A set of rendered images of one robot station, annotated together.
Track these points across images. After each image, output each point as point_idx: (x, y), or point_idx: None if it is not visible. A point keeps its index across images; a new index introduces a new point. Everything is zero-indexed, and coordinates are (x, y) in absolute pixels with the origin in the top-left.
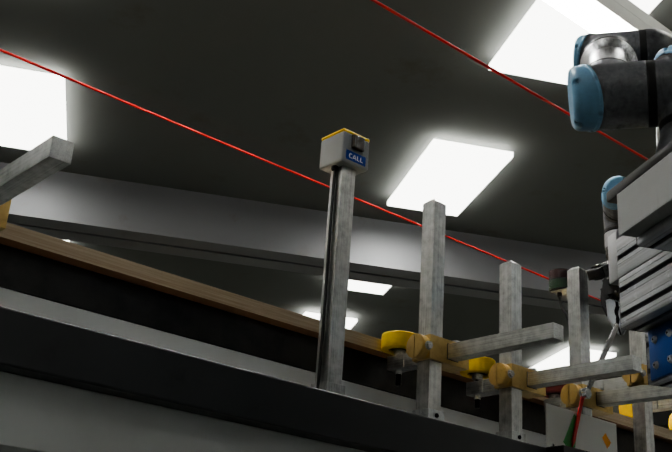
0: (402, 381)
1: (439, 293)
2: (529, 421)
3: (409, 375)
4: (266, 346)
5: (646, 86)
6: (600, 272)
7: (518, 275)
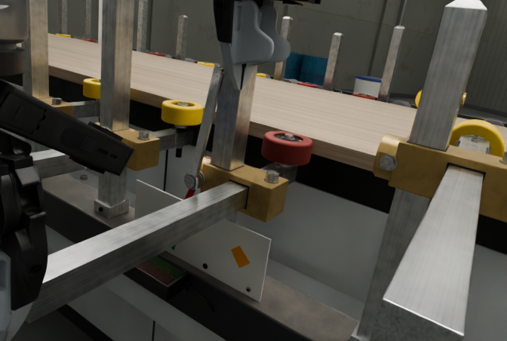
0: (149, 118)
1: (27, 51)
2: (315, 176)
3: (155, 112)
4: (56, 90)
5: None
6: None
7: (112, 3)
